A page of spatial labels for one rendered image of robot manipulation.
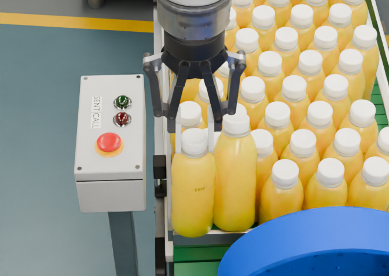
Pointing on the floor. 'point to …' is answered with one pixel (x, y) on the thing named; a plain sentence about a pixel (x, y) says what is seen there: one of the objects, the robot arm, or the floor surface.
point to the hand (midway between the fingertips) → (194, 130)
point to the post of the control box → (124, 243)
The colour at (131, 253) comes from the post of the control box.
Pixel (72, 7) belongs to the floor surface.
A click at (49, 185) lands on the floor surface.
